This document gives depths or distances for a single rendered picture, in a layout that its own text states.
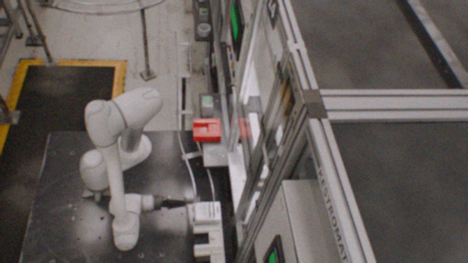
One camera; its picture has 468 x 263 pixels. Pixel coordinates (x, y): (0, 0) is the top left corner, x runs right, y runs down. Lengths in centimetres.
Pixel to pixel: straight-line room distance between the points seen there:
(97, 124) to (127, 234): 57
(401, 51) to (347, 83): 23
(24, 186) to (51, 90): 97
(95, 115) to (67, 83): 227
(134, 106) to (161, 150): 86
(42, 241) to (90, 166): 45
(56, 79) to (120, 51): 68
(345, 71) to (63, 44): 348
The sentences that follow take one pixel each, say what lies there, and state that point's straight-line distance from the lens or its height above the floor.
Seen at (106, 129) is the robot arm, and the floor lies 144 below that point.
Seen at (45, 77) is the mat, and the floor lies 1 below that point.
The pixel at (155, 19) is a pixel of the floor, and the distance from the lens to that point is 439.
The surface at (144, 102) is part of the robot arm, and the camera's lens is 155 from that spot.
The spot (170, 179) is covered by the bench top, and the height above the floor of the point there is 68.
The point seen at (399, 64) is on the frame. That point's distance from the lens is 112.
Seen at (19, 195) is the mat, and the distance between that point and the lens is 318.
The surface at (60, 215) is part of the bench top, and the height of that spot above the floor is 68.
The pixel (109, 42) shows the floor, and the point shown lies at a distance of 412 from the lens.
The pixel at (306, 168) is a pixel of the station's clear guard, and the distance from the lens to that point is 93.
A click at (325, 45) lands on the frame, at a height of 201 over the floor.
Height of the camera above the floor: 265
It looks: 53 degrees down
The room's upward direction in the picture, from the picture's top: 11 degrees clockwise
